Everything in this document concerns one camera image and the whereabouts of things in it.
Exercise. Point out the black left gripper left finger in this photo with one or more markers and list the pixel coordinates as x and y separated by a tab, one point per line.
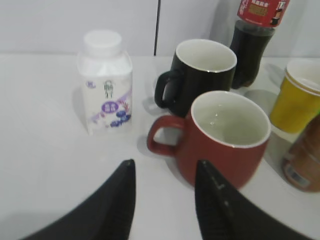
105	215

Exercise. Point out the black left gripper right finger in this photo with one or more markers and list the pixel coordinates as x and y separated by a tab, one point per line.
223	213

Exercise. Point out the brown Nescafe coffee bottle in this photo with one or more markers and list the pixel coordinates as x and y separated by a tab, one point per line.
301	163

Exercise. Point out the white yogurt bottle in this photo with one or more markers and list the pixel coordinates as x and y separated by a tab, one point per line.
106	72

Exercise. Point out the cola bottle red label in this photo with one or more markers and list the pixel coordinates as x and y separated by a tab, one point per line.
256	24

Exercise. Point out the red mug with handle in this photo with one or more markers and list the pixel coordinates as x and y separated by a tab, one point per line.
227	129

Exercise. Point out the black mug with handle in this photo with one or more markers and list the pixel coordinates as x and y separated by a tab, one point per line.
198	66

